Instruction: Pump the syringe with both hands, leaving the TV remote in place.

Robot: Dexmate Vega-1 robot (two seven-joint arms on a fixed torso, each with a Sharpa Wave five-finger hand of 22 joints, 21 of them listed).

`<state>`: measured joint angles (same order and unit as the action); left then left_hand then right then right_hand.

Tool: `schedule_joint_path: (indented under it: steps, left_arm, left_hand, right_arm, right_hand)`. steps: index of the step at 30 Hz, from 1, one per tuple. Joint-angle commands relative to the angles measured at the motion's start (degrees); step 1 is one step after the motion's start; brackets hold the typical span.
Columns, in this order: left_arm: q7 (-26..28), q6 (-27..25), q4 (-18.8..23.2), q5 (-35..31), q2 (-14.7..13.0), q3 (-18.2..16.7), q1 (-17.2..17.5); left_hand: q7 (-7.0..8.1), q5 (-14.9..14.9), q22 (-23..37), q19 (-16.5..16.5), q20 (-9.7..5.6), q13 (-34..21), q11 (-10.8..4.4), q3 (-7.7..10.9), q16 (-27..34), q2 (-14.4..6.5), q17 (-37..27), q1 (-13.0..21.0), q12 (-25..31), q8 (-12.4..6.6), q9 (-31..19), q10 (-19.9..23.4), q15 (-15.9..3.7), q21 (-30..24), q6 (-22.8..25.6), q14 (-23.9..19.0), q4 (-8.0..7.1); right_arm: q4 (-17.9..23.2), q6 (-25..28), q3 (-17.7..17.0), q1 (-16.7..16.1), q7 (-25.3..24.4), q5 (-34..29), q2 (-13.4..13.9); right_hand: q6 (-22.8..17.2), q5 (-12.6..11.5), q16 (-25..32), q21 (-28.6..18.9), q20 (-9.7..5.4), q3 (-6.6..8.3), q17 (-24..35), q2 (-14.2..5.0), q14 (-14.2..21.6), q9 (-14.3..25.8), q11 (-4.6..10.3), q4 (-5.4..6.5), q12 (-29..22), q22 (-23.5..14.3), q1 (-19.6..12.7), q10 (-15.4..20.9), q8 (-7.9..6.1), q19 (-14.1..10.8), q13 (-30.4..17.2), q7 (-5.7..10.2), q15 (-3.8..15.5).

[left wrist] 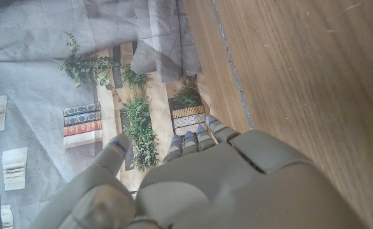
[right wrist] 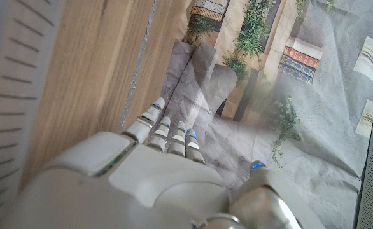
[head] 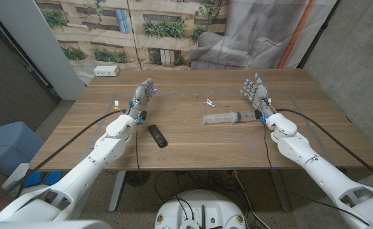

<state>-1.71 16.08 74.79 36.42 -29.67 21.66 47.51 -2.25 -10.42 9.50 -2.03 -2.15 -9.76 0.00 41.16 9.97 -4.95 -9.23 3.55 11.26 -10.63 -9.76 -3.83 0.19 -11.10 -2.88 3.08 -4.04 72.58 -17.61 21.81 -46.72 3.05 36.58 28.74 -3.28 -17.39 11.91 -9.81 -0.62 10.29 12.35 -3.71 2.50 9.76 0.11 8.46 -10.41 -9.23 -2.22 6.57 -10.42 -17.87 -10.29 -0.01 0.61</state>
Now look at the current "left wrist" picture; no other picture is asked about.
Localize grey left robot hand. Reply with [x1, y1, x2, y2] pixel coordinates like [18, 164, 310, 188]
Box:
[27, 114, 369, 229]

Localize grey tape strip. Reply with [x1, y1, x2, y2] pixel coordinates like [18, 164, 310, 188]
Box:
[209, 0, 256, 131]

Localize printed backdrop sheet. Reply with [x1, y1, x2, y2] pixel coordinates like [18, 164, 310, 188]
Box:
[0, 0, 208, 229]

